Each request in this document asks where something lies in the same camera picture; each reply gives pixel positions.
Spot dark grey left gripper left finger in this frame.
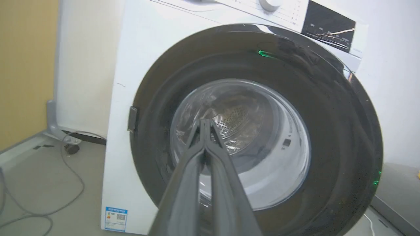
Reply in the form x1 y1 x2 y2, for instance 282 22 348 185
148 119 206 236

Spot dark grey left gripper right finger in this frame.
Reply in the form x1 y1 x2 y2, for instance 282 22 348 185
205 119 263 236

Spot round black washing machine door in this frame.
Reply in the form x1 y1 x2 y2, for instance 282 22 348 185
129 24 384 236

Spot white front-load washing machine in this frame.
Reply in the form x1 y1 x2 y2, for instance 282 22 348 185
100 0 368 235

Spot blue energy label sticker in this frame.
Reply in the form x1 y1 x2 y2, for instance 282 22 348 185
104 206 128 232

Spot grey partition foot with caster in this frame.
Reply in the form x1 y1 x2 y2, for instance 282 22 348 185
45 100 82 155

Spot white partition panel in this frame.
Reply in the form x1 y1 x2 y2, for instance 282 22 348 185
54 0 126 139

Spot black display control panel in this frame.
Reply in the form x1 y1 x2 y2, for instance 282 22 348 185
301 0 357 53

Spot white round control dial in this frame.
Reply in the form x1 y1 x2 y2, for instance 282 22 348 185
259 0 283 12

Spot grey cable on floor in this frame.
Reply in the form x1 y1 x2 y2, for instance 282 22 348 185
0 131 107 236

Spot thin white cable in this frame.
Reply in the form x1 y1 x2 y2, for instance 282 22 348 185
364 213 376 236

